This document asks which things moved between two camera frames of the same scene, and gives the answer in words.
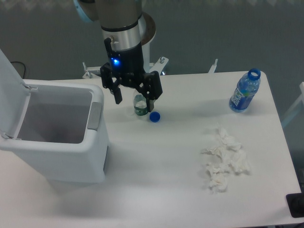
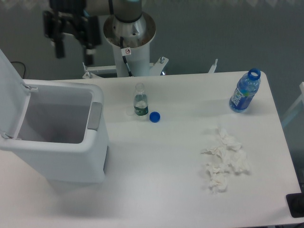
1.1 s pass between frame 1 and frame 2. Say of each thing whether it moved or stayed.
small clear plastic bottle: stayed
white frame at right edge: stayed
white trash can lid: stayed
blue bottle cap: stayed
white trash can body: stayed
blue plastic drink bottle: stayed
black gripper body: moved
